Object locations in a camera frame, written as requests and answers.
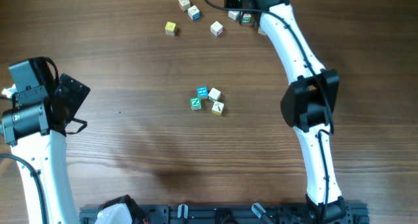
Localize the dark green block Z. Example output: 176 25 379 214
240 13 252 24

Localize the blue-edged wooden block P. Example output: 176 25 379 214
228 10 241 21

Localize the plain wooden block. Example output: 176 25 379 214
210 21 223 37

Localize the teal-edged wooden block V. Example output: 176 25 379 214
208 88 221 102

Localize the blue wooden letter block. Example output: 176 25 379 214
197 86 208 99

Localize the yellow-edged wooden block K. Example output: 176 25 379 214
212 101 225 115

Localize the green wooden block Z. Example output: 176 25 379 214
190 97 202 110

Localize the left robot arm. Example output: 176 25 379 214
1 57 149 223

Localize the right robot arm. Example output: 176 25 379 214
224 0 346 223

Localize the green wooden block N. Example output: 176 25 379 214
258 27 266 36

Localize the blue-edged wooden block A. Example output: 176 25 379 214
187 5 201 20

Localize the red-edged wooden block top left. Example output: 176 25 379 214
178 0 191 12

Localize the yellow wooden block left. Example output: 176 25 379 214
165 22 177 36

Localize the left camera cable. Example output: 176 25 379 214
0 153 50 224

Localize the camera cable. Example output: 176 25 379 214
0 153 50 224
200 0 334 223

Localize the right camera cable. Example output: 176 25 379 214
200 0 334 223

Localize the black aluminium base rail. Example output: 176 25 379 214
78 202 370 224

